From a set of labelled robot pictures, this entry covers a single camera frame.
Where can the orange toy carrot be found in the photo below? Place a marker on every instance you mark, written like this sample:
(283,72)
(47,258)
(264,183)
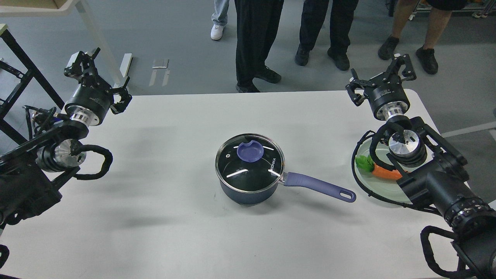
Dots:
(368,165)

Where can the metal shelf rack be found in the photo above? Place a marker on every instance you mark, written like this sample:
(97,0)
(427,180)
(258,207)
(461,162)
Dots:
(473,8)

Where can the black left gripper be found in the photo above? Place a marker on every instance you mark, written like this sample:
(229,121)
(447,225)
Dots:
(91,96)

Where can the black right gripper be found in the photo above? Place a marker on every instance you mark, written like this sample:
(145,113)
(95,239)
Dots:
(387,92)

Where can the white table frame leg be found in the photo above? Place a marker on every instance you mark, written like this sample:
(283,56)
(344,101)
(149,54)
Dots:
(40,8)

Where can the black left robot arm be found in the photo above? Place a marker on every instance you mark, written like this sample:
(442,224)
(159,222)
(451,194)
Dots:
(33,173)

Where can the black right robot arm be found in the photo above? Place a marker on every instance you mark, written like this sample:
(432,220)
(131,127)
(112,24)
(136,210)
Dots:
(427,169)

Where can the person in jeans white shoes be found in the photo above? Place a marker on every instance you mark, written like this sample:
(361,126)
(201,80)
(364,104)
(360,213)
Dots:
(219,19)

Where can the blue saucepan with handle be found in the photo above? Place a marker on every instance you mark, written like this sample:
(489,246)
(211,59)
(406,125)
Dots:
(290,179)

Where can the glass pot lid blue knob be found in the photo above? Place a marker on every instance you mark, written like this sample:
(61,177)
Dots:
(249,163)

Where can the pale green plate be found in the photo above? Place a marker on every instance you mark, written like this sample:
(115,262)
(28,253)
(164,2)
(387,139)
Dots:
(382,184)

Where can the black metal frame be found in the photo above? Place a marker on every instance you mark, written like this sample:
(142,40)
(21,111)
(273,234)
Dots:
(24,79)

